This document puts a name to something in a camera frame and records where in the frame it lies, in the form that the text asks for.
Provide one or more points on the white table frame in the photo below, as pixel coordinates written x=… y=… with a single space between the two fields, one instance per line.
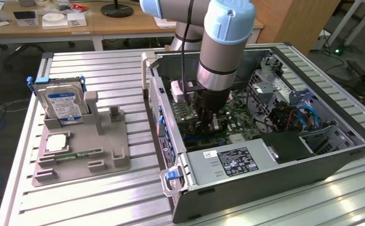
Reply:
x=355 y=22

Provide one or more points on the white bowl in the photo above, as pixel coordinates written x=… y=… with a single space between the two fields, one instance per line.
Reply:
x=40 y=2

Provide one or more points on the green RAM stick bare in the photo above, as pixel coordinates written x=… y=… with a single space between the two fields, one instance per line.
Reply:
x=75 y=155

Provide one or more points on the black power connector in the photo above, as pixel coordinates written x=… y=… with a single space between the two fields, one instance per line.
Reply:
x=280 y=120

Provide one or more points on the silver chipset heatsink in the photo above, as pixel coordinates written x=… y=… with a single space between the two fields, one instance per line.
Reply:
x=239 y=139

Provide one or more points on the CPU socket metal frame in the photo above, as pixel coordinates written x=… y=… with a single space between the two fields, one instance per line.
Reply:
x=192 y=110

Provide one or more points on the white round holder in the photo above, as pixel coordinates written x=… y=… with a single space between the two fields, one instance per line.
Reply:
x=55 y=23

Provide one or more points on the wooden cabinet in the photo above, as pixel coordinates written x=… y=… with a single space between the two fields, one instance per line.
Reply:
x=295 y=23

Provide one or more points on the grey power supply unit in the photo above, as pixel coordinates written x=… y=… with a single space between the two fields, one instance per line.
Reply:
x=207 y=169

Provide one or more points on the black plastic shroud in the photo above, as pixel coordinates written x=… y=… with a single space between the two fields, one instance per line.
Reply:
x=286 y=146

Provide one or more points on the blue expansion slot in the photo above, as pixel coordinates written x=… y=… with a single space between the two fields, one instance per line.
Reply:
x=192 y=137

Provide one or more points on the white box black lid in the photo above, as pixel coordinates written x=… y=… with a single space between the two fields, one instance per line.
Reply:
x=28 y=22

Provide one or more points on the metal disk bay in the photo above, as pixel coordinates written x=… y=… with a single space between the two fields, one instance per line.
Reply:
x=264 y=89

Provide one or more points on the hard disk blue label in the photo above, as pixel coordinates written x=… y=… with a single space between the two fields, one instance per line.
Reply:
x=63 y=103

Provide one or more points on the wooden desk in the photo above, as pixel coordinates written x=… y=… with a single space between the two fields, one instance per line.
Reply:
x=114 y=26

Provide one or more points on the small white box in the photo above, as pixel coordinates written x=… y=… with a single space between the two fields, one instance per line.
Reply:
x=76 y=21

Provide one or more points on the grey parts rack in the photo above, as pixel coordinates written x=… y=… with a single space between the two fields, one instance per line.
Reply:
x=84 y=146

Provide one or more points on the grey cup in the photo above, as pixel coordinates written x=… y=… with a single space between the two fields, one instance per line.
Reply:
x=27 y=2

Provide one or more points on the white paper sheet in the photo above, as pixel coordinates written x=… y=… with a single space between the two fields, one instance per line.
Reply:
x=163 y=23

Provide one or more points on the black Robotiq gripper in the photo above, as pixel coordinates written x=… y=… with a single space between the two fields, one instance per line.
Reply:
x=212 y=100

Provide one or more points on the black open PC case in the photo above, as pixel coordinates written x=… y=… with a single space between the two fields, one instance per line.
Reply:
x=232 y=202

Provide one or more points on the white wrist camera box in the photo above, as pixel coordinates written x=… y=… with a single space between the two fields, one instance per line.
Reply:
x=179 y=91

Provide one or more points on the perforated metal drive cage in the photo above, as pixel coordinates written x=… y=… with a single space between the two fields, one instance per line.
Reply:
x=327 y=141

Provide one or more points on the silver CPU chip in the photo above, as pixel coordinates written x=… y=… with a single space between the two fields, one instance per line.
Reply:
x=56 y=143

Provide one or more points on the green GPU card black cooler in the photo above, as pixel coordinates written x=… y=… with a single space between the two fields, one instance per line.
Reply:
x=194 y=128

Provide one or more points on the power strip green light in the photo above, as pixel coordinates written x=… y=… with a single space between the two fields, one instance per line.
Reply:
x=338 y=51

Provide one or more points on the blue disk carrier bracket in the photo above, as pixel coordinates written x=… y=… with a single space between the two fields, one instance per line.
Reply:
x=42 y=80

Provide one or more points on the red packet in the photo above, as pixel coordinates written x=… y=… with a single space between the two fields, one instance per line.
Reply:
x=80 y=7

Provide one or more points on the green Dell motherboard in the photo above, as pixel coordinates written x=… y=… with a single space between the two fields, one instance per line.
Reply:
x=242 y=122

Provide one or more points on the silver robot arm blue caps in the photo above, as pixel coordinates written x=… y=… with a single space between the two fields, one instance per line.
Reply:
x=223 y=47

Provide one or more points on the black round lamp base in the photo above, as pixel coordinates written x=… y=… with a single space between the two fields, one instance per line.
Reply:
x=116 y=10

